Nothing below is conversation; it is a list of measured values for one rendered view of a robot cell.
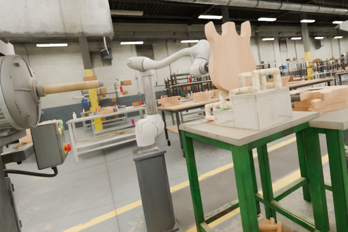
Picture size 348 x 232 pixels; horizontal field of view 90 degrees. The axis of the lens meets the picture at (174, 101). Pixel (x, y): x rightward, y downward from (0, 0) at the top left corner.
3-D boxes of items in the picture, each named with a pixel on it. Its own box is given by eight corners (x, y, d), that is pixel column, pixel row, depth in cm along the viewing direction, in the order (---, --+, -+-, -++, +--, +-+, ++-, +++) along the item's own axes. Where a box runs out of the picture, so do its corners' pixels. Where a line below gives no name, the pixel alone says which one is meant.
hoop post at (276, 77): (279, 88, 90) (277, 70, 89) (273, 89, 92) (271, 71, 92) (283, 87, 91) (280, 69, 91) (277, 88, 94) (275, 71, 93)
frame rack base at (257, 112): (260, 131, 80) (255, 94, 79) (234, 128, 93) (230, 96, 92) (293, 118, 93) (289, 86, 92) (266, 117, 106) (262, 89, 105)
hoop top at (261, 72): (255, 76, 81) (255, 69, 81) (249, 77, 84) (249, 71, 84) (281, 72, 91) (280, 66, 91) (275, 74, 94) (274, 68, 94)
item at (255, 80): (258, 93, 82) (255, 73, 82) (251, 93, 85) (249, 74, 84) (262, 92, 84) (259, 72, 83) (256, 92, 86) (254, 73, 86)
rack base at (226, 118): (235, 128, 93) (233, 111, 93) (215, 125, 108) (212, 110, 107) (267, 117, 106) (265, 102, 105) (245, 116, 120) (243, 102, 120)
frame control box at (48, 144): (-8, 202, 67) (-23, 136, 66) (15, 180, 87) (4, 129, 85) (65, 179, 77) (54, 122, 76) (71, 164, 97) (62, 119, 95)
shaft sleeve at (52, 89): (43, 84, 63) (46, 90, 66) (43, 89, 61) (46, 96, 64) (97, 78, 71) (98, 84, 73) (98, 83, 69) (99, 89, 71)
